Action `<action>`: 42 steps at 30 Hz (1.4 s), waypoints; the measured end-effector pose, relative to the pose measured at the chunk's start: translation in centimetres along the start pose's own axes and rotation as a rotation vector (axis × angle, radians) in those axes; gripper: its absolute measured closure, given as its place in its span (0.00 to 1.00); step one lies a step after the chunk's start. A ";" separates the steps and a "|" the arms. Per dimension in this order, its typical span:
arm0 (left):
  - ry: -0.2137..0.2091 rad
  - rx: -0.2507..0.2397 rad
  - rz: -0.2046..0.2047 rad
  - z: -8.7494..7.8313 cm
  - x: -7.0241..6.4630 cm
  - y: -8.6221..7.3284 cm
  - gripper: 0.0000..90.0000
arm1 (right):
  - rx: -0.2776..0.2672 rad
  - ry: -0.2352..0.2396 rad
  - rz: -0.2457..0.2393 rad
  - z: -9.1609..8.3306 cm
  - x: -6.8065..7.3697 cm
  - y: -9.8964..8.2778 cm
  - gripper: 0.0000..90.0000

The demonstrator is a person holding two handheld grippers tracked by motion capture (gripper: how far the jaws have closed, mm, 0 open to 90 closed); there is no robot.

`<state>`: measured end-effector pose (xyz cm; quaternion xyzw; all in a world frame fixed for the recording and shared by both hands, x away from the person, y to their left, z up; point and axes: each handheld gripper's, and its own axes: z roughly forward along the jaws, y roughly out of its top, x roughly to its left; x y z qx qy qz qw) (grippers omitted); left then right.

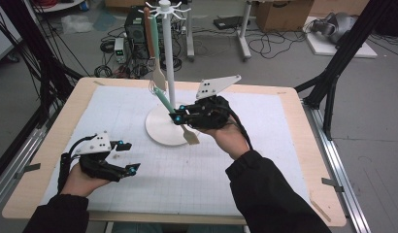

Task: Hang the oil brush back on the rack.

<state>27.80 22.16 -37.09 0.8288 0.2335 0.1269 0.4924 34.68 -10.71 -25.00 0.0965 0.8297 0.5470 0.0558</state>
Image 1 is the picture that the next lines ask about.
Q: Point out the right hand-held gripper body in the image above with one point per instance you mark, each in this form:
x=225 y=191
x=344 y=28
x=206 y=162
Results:
x=210 y=113

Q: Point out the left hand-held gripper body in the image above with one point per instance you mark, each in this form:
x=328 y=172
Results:
x=98 y=166

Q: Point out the white utensil rack stand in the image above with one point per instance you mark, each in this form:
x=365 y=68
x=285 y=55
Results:
x=169 y=48

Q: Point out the person's left hand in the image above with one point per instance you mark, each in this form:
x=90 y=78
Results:
x=80 y=184

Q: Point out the person's right hand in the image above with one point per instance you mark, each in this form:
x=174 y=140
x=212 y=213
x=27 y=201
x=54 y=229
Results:
x=229 y=142

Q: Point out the white grid mat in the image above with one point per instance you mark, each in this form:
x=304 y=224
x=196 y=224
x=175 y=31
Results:
x=174 y=181

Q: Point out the white stand leg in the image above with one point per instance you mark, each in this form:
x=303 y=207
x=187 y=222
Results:
x=190 y=39
x=245 y=39

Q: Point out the small white power supply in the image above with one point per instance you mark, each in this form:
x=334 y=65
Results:
x=119 y=48

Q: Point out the black computer tower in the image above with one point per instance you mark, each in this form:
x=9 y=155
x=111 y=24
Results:
x=135 y=32

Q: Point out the black flat device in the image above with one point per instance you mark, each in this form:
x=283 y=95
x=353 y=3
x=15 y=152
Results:
x=227 y=22

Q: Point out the cardboard box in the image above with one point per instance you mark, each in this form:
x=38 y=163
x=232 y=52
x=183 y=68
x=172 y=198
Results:
x=282 y=14

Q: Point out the clear plastic bag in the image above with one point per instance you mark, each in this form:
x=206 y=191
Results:
x=75 y=24

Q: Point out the grey metal clip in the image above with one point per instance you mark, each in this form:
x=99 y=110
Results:
x=331 y=183

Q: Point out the grey headset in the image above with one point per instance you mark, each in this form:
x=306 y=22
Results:
x=336 y=27

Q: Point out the round white table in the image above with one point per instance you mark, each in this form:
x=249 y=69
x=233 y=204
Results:
x=58 y=5

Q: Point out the white flat board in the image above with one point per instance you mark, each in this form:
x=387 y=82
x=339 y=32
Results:
x=362 y=50

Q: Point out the aluminium rail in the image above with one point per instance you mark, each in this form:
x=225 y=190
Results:
x=12 y=168
x=346 y=181

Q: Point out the black metal frame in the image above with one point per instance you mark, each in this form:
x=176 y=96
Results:
x=336 y=68
x=41 y=64

